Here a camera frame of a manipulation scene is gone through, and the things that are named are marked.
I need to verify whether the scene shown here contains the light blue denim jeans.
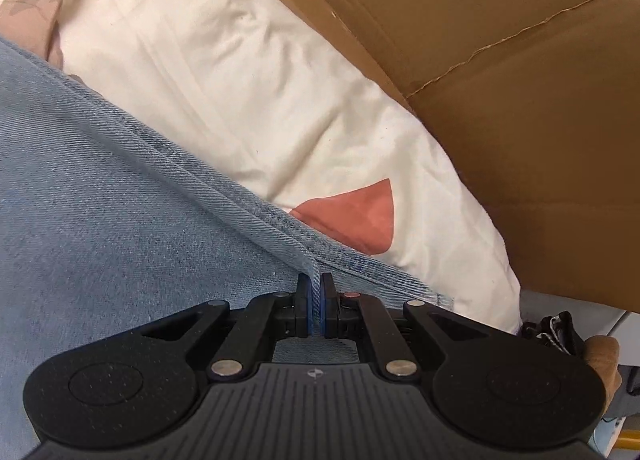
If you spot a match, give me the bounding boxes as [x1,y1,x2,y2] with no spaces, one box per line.
[1,42,451,459]

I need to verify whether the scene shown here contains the cream bear print bedsheet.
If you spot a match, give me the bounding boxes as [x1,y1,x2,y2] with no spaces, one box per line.
[1,0,521,332]

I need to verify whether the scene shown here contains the flattened brown cardboard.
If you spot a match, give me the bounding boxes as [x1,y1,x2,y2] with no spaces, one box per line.
[282,0,639,311]

